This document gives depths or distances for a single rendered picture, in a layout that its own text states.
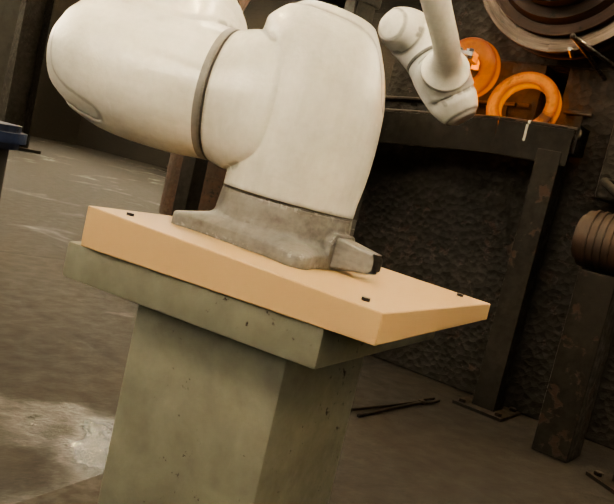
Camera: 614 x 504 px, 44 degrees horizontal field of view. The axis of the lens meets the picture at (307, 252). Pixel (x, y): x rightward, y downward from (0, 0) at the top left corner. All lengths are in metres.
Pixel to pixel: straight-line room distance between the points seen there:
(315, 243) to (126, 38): 0.30
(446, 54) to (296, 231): 0.86
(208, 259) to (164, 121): 0.20
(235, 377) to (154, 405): 0.11
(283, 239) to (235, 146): 0.11
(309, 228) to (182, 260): 0.14
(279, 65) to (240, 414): 0.36
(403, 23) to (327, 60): 0.91
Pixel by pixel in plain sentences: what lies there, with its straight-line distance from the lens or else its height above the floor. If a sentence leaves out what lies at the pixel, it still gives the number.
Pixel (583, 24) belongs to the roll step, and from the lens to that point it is 1.95.
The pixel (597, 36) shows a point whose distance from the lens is 1.95.
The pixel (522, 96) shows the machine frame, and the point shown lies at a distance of 2.07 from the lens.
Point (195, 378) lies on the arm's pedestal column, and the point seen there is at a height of 0.24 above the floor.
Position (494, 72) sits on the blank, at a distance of 2.03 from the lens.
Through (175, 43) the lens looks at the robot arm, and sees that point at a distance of 0.86.
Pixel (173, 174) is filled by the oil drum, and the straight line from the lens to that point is 4.67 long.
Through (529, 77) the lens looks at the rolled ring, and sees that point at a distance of 2.04.
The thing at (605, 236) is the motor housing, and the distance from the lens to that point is 1.69.
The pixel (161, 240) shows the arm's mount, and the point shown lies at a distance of 0.76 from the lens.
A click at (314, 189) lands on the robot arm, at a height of 0.46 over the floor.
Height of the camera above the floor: 0.48
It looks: 6 degrees down
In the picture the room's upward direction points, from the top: 13 degrees clockwise
